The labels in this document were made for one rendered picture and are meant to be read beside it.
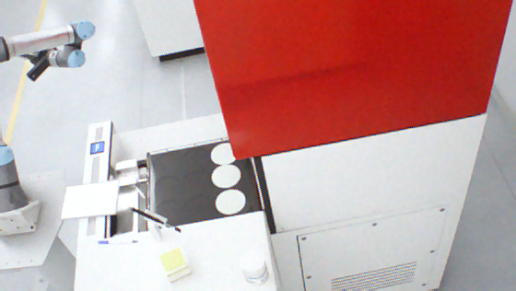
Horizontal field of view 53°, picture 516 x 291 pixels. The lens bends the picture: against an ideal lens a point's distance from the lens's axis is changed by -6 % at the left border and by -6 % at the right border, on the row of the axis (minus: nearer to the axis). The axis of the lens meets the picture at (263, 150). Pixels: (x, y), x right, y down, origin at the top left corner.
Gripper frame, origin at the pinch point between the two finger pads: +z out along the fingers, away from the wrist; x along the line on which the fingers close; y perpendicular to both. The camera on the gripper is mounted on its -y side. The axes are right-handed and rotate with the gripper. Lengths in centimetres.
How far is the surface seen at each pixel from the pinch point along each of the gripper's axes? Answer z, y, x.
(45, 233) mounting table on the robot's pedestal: -45, -71, -4
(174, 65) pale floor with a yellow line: 12, 77, -134
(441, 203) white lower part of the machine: -181, -31, -35
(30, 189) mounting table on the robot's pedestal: -27, -54, -8
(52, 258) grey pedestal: -35, -78, -25
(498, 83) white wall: -202, 82, -145
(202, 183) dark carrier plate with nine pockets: -101, -41, -12
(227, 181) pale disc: -109, -38, -13
